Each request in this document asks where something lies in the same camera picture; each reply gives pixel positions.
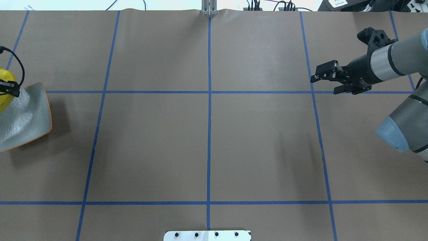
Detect aluminium frame post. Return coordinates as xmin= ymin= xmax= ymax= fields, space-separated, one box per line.
xmin=201 ymin=0 xmax=218 ymax=17

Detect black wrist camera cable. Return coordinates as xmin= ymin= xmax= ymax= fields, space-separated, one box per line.
xmin=0 ymin=46 xmax=26 ymax=88

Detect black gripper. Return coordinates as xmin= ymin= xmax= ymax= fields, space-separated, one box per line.
xmin=310 ymin=55 xmax=381 ymax=95

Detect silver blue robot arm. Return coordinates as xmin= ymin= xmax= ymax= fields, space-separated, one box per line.
xmin=310 ymin=27 xmax=427 ymax=161

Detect white mounting base plate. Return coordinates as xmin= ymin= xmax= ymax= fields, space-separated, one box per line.
xmin=163 ymin=230 xmax=252 ymax=241

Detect square grey orange-rimmed plate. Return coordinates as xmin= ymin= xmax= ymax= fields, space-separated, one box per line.
xmin=0 ymin=82 xmax=52 ymax=153

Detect brown paper table mat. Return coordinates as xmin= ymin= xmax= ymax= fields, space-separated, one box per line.
xmin=1 ymin=9 xmax=427 ymax=241

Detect large yellow banana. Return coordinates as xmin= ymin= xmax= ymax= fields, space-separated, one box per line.
xmin=0 ymin=68 xmax=17 ymax=113

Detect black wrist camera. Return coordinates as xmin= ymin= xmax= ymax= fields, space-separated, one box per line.
xmin=356 ymin=27 xmax=398 ymax=52

